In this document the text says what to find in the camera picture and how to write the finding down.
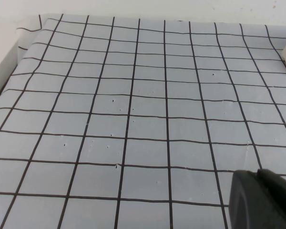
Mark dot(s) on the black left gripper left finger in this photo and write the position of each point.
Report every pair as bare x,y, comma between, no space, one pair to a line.
248,205

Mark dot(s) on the blue grid-pattern tablecloth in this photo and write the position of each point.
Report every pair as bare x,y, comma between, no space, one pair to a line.
133,119

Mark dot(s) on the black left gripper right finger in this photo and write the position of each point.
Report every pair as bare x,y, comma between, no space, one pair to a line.
283,202

